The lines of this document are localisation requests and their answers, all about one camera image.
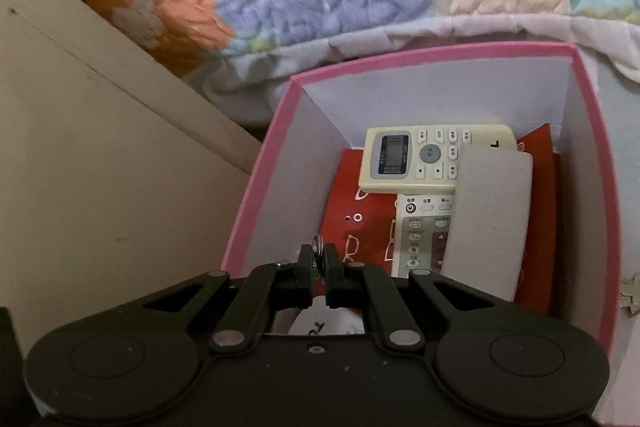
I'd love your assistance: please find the red glasses-print bag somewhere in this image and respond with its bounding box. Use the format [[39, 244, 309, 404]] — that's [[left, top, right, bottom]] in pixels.
[[317, 123, 563, 310]]

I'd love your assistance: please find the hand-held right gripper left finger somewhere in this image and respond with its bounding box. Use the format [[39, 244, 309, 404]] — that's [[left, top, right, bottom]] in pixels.
[[142, 244, 317, 354]]

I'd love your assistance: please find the cream remote control with screen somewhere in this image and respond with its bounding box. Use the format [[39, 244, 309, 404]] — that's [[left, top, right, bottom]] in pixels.
[[358, 123, 515, 196]]

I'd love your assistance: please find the white flat rectangular object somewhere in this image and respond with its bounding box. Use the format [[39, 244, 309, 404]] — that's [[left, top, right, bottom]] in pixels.
[[442, 143, 534, 304]]

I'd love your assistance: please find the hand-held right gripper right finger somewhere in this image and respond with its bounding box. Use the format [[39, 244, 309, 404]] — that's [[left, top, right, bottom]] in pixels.
[[324, 244, 496, 353]]

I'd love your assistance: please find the floral quilt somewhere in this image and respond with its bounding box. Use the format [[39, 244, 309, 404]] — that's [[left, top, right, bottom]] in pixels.
[[44, 0, 640, 142]]

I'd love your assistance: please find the pink cardboard box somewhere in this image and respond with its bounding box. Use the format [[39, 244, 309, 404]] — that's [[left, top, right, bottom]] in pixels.
[[220, 41, 622, 427]]

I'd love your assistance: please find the white remote control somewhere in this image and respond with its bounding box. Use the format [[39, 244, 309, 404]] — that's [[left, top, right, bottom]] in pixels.
[[390, 193, 458, 280]]

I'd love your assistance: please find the metal key ring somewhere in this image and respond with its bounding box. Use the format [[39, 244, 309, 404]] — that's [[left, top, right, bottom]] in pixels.
[[309, 234, 327, 279]]

